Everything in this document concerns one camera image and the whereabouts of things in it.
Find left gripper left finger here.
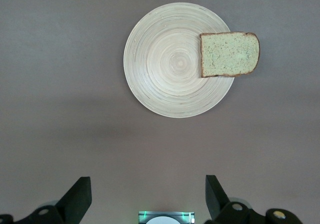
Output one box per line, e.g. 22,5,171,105
0,176,92,224

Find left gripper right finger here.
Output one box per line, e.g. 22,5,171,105
204,175,301,224

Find round light wooden plate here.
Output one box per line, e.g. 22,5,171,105
123,1,236,119

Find slice of brown bread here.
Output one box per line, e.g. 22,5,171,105
199,31,261,78

